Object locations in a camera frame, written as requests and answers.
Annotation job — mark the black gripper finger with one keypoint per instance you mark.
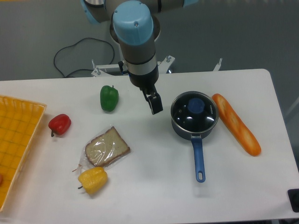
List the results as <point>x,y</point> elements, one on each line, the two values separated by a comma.
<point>153,99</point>

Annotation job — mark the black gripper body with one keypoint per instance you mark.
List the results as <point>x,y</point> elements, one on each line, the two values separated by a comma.
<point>145,82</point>

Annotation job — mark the glass lid blue knob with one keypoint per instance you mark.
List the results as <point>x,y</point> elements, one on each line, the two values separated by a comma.
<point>194,112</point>

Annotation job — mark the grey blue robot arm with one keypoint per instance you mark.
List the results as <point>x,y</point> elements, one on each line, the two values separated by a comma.
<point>134,27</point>

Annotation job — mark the green bell pepper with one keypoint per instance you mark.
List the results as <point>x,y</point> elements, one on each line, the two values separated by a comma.
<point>109,97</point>

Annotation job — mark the bread slice in plastic bag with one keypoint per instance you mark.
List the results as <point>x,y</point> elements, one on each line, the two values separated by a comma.
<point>103,150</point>

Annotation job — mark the orange baguette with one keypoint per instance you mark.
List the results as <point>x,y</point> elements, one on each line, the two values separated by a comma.
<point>236,126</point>

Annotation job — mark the red bell pepper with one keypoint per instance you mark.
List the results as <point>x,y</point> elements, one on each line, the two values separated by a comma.
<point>59,125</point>

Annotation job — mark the yellow bell pepper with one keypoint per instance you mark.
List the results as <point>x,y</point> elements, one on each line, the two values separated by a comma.
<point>92,180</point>

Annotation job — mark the yellow plastic basket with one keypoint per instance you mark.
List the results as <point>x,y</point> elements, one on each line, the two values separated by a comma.
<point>19,120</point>

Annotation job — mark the black object at table corner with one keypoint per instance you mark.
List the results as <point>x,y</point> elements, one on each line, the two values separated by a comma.
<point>293,195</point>

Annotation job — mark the blue saucepan with handle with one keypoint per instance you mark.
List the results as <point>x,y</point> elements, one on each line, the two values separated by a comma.
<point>197,144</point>

